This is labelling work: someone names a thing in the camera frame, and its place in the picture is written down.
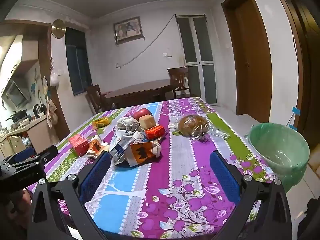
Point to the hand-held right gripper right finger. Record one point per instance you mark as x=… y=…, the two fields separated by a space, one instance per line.
x=225 y=177

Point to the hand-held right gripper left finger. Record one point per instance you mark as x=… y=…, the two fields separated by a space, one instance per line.
x=96 y=175

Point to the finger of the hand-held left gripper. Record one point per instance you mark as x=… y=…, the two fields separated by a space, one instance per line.
x=23 y=153
x=46 y=153

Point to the white blue carton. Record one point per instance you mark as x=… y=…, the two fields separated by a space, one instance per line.
x=120 y=145

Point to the green plastic basin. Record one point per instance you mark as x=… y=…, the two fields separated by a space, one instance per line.
x=275 y=142

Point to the red box with label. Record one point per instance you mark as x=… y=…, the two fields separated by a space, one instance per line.
x=155 y=131

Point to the person's left forearm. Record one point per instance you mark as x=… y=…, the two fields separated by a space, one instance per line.
x=22 y=202

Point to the kitchen counter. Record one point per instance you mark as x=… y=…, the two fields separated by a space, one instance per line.
x=27 y=135

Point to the orange crumpled wrapper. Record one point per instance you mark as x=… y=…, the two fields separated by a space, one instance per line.
x=96 y=146

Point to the plain red box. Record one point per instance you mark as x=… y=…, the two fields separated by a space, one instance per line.
x=78 y=143

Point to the black wok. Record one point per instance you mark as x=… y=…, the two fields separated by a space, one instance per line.
x=17 y=116

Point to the hanging oven mitts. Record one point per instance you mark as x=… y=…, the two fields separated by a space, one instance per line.
x=51 y=112

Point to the black kettle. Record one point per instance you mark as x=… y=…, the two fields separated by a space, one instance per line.
x=37 y=110

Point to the orange black paper wrapper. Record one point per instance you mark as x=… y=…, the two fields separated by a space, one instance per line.
x=142 y=152

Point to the yellow packet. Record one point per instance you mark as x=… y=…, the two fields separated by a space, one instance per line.
x=101 y=122

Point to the purple floral tablecloth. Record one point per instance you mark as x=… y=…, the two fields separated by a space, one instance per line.
x=175 y=155

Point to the grey crumpled cloth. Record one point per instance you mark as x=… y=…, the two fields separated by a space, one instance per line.
x=127 y=123

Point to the bagged round bread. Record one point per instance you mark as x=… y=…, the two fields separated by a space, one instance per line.
x=193 y=125

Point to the range hood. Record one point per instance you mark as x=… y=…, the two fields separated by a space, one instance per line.
x=16 y=92

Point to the tan bread block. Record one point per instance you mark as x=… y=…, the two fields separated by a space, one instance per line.
x=146 y=121

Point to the wooden chair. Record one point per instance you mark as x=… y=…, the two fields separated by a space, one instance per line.
x=95 y=97
x=178 y=80

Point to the hanging white plastic bag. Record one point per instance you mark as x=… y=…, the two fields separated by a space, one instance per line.
x=53 y=78

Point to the red apple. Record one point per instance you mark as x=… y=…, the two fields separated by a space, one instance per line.
x=141 y=112

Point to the blue tape strip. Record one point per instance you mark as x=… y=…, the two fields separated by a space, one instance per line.
x=296 y=110
x=292 y=127

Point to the dark clothes pile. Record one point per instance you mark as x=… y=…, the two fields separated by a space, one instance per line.
x=310 y=217

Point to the dark window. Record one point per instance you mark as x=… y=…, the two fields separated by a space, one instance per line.
x=76 y=62

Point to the round wooden table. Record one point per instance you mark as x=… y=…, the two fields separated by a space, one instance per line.
x=140 y=90

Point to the brown wooden door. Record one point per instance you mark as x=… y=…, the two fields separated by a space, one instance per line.
x=250 y=55

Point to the white frosted glass door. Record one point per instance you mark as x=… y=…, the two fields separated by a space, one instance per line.
x=197 y=55

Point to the gold round wall plate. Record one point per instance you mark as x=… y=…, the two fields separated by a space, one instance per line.
x=58 y=28

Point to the white wall switch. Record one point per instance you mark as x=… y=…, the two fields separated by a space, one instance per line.
x=166 y=54

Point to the framed wall picture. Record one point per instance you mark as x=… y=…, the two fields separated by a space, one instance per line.
x=127 y=30

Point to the wooden doorway frame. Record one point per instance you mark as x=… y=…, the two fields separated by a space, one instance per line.
x=300 y=30

